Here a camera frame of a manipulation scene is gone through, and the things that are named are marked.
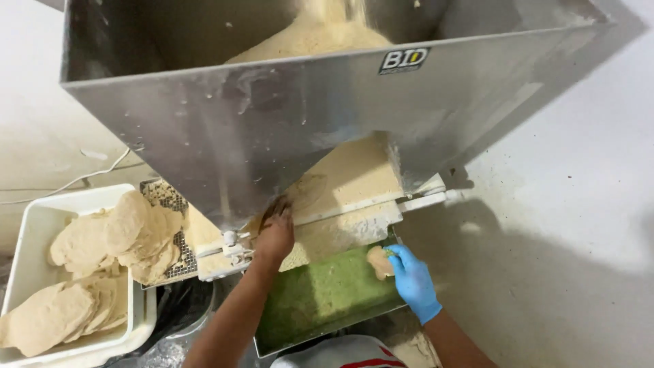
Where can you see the person's right hand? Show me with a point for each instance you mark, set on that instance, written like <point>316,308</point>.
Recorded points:
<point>416,286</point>

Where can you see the person's left hand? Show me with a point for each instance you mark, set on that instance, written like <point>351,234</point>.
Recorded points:
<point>276,235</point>

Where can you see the person's left fingers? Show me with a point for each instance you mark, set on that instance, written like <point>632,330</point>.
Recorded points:
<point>276,209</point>

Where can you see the person's right fingers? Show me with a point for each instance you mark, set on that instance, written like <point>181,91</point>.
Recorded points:
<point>398,260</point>

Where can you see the pale raw cutlet piece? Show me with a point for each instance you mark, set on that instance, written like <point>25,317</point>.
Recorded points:
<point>378,263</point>

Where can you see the white crumb-covered breading machine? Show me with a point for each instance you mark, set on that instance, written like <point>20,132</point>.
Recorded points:
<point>352,204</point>

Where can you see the steel tray of green batter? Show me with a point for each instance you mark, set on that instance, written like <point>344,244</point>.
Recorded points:
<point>322,296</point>

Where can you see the stainless steel hopper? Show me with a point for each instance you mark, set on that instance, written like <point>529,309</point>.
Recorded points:
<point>255,122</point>

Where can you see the person's white red-striped shirt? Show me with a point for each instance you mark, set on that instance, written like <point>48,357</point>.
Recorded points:
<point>337,352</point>

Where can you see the black plastic bag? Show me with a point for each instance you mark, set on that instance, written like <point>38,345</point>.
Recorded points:
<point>179,312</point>

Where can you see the heap of breadcrumbs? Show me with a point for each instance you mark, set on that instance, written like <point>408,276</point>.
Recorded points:
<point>317,38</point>

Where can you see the pile of breaded cutlets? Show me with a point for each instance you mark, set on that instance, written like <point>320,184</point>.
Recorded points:
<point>81,306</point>

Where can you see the white plastic tub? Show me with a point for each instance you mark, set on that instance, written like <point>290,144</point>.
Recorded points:
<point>30,230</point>

